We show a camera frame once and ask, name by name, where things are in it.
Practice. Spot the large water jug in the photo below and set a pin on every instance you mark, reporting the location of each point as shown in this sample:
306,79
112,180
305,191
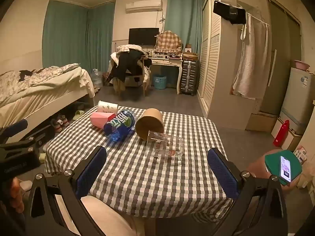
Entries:
97,78

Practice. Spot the red bottle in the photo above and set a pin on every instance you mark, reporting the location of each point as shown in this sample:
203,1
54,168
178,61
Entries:
281,134

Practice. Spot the grey checked tablecloth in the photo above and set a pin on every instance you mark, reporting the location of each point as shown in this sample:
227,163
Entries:
147,182

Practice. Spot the pink cup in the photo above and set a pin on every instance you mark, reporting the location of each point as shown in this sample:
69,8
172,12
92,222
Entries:
101,120

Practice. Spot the dark suitcase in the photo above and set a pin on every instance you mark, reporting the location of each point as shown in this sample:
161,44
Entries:
189,77

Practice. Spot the green notebook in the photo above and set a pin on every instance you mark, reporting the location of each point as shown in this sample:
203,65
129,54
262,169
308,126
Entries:
272,162

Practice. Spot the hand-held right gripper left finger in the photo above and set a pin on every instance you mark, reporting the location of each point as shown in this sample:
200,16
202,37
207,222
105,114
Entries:
90,170

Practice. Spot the black television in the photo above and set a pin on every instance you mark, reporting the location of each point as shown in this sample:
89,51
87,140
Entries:
144,36

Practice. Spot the small white fridge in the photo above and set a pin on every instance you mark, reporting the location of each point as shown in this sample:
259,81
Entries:
297,98

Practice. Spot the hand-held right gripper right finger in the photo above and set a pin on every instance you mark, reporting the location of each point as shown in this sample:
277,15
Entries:
222,175

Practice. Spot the grey door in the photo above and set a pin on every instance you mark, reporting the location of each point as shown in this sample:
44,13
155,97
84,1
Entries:
280,59

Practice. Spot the person's left hand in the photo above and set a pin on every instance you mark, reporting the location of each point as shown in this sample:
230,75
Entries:
16,196

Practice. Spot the person's leg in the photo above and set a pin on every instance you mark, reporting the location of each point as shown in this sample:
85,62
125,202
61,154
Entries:
108,216

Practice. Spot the smartphone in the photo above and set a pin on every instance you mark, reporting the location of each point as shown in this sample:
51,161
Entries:
285,167

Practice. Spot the floral blanket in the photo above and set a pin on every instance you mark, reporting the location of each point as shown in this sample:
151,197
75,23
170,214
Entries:
41,75

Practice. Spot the bed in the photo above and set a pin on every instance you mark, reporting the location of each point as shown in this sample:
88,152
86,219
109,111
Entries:
49,95

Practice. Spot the white louvred wardrobe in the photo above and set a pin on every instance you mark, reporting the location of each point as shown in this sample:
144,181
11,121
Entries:
221,61

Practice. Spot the blue plastic cup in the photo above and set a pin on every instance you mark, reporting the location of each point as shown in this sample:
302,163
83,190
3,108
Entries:
120,125

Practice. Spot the pair of sneakers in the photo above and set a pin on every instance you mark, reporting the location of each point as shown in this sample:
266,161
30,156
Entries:
59,123

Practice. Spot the green slipper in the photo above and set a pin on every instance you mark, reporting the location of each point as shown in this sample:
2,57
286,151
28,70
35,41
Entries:
78,115

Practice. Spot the white patterned cup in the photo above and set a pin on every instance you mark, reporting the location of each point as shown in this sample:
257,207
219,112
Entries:
107,107

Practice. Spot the teal curtain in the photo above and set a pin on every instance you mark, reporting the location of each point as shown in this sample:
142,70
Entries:
71,34
183,17

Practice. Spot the brown paper cup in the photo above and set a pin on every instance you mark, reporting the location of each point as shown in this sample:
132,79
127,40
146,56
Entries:
150,124

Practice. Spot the chair with clothes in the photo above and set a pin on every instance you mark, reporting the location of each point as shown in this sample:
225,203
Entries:
129,64

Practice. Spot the plaid cloth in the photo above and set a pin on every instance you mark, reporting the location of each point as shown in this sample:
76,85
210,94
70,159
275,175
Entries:
168,40

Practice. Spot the pink basin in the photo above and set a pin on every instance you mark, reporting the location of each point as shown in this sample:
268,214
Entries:
301,65

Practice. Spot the reddish round stool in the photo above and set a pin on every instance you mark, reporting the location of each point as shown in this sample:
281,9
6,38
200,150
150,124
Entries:
257,166

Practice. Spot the white air conditioner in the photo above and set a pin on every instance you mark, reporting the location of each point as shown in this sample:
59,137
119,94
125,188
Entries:
144,6

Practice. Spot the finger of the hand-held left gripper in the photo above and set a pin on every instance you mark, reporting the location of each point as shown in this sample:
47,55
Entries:
37,139
14,127

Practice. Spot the cardboard box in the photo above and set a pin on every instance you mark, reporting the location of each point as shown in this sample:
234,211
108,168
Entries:
262,122

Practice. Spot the black hanging bag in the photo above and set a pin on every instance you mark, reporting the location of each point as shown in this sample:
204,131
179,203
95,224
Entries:
228,11

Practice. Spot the white hanging towel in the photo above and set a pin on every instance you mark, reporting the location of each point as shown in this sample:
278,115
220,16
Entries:
251,59

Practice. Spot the clear glass cup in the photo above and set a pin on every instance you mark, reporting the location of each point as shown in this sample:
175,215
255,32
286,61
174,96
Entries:
164,145

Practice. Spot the white desk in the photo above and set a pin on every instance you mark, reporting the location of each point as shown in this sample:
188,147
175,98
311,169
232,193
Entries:
166,61

